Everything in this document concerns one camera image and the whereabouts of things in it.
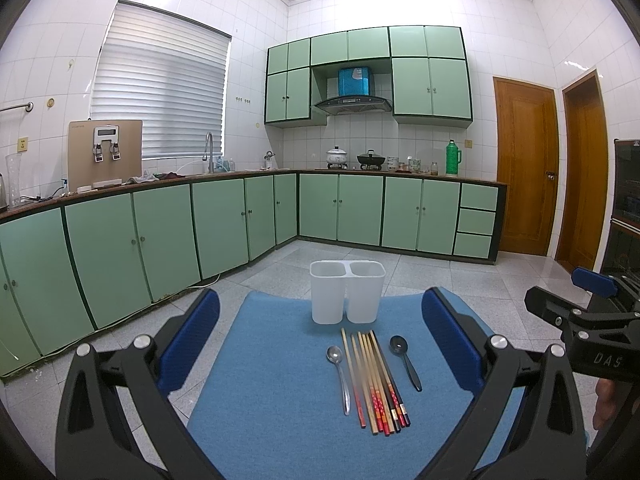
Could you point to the bamboo chopstick orange-red end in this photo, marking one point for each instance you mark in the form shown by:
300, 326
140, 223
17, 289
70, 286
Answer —
377, 400

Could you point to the green lower kitchen cabinets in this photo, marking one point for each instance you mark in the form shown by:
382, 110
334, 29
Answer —
80, 264

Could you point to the dark glass cabinet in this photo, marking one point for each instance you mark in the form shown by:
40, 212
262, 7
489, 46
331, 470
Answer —
622, 251

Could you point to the white twin utensil holder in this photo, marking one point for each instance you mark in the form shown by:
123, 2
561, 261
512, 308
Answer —
349, 289

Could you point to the black plastic spoon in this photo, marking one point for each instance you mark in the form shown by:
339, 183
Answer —
399, 347

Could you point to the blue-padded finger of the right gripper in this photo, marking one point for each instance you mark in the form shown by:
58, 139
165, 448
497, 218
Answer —
598, 284

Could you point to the black chopstick red pattern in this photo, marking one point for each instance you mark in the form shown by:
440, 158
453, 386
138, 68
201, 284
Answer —
389, 400

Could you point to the green thermos jug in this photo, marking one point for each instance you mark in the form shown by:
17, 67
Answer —
453, 158

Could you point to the bamboo chopstick red patterned end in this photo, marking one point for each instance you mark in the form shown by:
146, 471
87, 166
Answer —
387, 418

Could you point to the chrome sink faucet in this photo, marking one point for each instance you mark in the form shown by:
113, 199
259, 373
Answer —
208, 155

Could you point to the white window blind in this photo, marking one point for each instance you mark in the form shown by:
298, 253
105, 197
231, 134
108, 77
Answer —
167, 71

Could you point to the clear glass vase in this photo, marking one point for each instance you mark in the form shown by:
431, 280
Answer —
13, 167

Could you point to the cloth rags on counter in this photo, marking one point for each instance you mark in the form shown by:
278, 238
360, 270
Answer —
149, 177

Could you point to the brown wooden door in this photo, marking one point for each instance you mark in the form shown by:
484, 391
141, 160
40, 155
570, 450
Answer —
528, 164
586, 174

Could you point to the black range hood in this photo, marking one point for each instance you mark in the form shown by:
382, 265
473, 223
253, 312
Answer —
348, 90

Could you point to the green upper kitchen cabinets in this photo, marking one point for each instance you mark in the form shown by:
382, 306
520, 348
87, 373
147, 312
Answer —
422, 70

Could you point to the brown water purifier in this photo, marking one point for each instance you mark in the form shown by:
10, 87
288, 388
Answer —
103, 150

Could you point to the small steel kettle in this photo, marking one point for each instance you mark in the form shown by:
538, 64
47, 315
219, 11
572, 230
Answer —
269, 163

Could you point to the black wok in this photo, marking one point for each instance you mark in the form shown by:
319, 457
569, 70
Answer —
370, 161

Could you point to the glass jars on counter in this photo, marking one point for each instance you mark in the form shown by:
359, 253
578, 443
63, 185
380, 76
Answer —
411, 165

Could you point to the blue table mat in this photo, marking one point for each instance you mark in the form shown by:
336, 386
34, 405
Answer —
271, 408

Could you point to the green kitchen cabinets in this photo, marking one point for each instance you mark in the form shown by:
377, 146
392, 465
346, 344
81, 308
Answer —
80, 264
422, 70

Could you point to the dark chopstick red pattern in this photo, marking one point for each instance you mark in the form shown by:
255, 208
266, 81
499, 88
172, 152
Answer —
392, 379

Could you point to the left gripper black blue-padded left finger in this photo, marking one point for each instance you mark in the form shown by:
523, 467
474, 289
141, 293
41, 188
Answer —
93, 439

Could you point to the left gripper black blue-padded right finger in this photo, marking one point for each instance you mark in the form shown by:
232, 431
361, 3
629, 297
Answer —
524, 421

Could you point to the white cooking pot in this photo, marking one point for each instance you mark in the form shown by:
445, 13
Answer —
336, 158

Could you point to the person's right hand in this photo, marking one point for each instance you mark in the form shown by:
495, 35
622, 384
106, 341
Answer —
606, 403

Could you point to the silver metal spoon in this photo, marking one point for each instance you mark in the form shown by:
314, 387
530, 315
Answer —
335, 356

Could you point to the wall towel bar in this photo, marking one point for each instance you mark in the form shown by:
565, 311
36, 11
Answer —
25, 107

